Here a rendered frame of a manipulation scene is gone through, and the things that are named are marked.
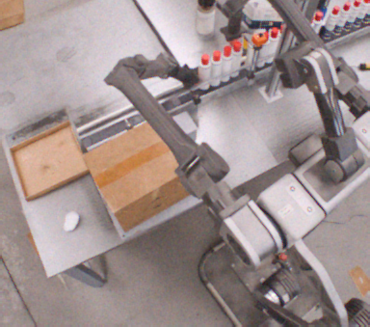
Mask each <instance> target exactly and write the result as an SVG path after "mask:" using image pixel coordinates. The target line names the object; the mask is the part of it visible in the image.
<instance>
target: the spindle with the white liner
mask: <svg viewBox="0 0 370 327"><path fill-rule="evenodd" d="M215 2H216V0H198V4H197V6H198V16H197V30H196V35H197V37H198V38H200V39H202V40H208V39H211V38H212V37H213V35H214V22H215V17H214V13H215V5H214V4H215Z"/></svg>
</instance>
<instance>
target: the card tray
mask: <svg viewBox="0 0 370 327"><path fill-rule="evenodd" d="M9 151H10V154H11V159H12V162H13V165H14V170H15V173H16V176H17V178H18V181H19V185H20V188H21V191H22V193H23V196H24V199H25V200H26V201H27V202H29V201H32V200H33V199H35V198H36V197H38V196H42V195H43V194H45V193H47V192H48V191H50V192H51V191H52V190H54V189H56V188H57V187H60V186H63V185H65V184H67V183H68V182H71V181H72V180H76V179H77V178H79V177H82V176H83V175H85V174H87V173H89V172H90V171H89V168H88V166H87V164H86V162H85V161H84V160H83V158H82V155H83V153H82V150H81V148H80V146H79V144H78V142H77V140H76V138H75V133H74V132H73V130H72V128H71V125H70V122H69V121H66V122H65V123H61V124H60V125H56V126H54V127H51V128H50V129H47V130H45V131H44V132H42V133H41V134H39V135H37V136H33V137H31V138H29V139H27V140H25V141H24V142H21V143H20V144H16V145H14V146H13V147H10V148H9Z"/></svg>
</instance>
